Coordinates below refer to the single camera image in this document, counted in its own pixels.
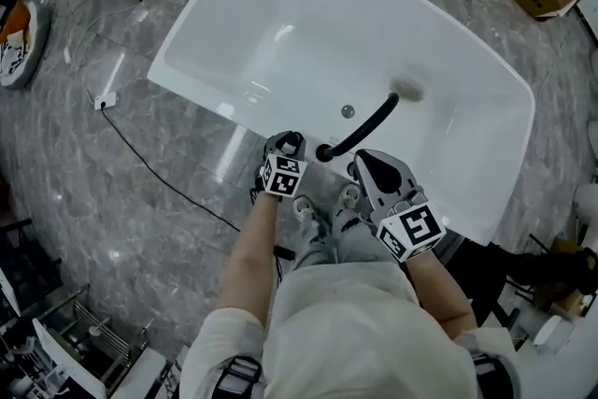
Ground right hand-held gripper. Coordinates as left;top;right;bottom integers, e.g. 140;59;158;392
353;148;446;264

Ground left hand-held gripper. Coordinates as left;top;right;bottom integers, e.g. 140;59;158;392
259;131;310;201

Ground person's right forearm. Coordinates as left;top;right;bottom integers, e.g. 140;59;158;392
403;247;478;343

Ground person's left forearm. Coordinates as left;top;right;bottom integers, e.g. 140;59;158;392
216;191;282;329

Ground black curved faucet spout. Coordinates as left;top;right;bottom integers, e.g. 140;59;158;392
316;92;401;163

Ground white bathtub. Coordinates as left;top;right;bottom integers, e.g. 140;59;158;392
148;0;536;248

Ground white sneaker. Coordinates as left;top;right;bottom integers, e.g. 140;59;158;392
335;183;362;210
292;194;320;221

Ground person's grey jeans legs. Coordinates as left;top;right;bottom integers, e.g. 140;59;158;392
290;200;398;268

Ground person's white shirt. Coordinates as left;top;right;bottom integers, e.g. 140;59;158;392
179;260;523;399

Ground black chair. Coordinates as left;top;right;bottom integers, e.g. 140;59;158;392
442;242;598;329

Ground white power strip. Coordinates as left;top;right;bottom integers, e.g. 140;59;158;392
93;92;119;111

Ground white round cushion bed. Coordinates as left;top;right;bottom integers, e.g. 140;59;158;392
0;0;52;90

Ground black power cable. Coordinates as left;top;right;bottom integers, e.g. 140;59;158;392
99;106;242;233

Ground grey black shoulder strap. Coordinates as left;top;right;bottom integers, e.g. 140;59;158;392
469;352;497;390
213;354;263;399

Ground metal wire rack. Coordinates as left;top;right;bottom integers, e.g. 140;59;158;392
40;283;150;390

